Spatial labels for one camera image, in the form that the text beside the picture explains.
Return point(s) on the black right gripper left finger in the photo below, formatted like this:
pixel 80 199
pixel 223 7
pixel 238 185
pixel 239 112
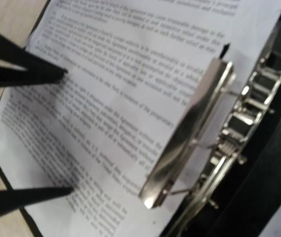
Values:
pixel 11 200

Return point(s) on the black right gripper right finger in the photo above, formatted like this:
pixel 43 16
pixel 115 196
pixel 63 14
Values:
pixel 20 68

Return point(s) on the black clip folder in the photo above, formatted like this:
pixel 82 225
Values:
pixel 244 203

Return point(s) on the silver spine lever clip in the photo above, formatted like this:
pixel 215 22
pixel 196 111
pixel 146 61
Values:
pixel 235 94

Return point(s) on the printed text paper sheet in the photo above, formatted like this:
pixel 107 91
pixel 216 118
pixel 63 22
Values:
pixel 133 68

